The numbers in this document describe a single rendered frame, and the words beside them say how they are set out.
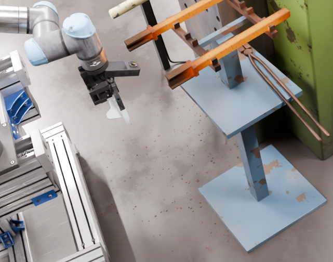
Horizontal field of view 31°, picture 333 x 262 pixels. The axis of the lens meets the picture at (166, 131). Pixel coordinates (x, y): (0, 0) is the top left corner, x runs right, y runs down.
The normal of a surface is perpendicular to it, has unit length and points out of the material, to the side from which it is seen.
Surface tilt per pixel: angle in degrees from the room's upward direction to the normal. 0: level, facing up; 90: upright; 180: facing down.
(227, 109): 0
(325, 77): 90
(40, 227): 0
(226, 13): 90
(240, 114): 0
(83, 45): 90
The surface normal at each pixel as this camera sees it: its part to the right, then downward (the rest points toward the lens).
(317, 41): 0.47, 0.56
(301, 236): -0.25, -0.65
